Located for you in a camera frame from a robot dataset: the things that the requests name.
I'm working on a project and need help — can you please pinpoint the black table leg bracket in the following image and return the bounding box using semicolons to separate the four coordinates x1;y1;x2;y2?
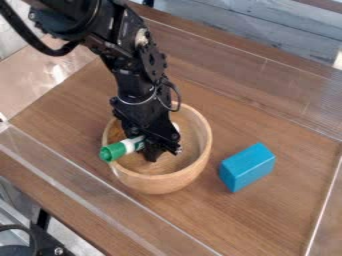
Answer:
30;209;76;256

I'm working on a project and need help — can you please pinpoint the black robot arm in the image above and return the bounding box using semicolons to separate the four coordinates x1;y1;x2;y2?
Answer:
0;0;182;162

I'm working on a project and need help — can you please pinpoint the clear acrylic tray wall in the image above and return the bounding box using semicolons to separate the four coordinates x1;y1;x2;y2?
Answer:
0;18;342;256

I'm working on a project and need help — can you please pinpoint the brown wooden bowl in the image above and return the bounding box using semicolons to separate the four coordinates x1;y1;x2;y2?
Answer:
107;104;213;195

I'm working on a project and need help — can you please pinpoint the blue foam block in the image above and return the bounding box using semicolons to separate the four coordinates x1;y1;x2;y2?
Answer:
219;143;277;192

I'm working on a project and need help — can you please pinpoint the green and white marker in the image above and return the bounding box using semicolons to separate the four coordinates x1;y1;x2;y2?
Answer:
98;121;182;163

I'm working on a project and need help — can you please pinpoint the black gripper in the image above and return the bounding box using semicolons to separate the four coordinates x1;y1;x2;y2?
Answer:
110;91;182;162

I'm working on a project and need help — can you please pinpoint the black cable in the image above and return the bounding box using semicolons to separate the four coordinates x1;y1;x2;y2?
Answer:
0;223;48;256

